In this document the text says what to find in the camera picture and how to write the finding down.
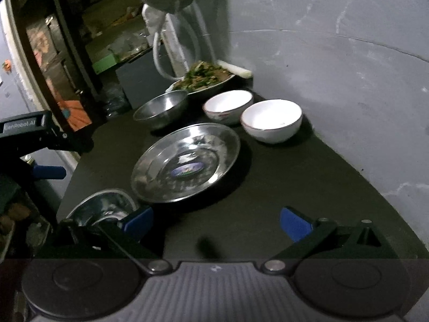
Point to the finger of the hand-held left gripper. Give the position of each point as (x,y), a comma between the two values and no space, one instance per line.
(67,141)
(50,172)

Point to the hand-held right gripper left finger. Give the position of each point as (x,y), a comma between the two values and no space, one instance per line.
(140,223)

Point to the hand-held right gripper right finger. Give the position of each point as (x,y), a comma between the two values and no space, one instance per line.
(295,224)

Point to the large steel plate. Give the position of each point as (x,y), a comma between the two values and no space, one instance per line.
(185,162)

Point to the white ceramic bowl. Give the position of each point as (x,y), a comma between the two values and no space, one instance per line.
(271,119)
(228,104)

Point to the green board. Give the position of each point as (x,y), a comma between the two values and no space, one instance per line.
(105,63)

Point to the dark wooden cabinet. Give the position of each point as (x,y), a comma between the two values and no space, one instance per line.
(50,43)

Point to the dark grey box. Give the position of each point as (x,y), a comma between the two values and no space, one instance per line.
(144,80)

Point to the plate of stir-fried vegetables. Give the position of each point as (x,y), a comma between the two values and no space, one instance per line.
(204,77)

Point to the white leek stalk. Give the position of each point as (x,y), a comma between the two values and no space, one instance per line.
(236,68)

